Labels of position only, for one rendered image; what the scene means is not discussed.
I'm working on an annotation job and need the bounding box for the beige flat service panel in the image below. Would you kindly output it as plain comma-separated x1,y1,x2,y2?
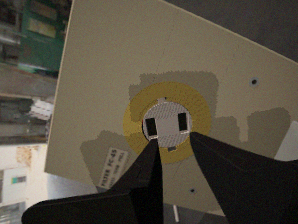
44,0,298,217

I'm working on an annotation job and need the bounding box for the white cylinder with two slots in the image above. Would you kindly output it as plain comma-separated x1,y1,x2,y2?
142,97,192,148

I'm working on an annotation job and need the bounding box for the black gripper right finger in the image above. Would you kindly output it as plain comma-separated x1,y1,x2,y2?
190,132,298,224

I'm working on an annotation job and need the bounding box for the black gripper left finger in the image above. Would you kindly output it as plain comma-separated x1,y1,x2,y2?
21,138,164,224

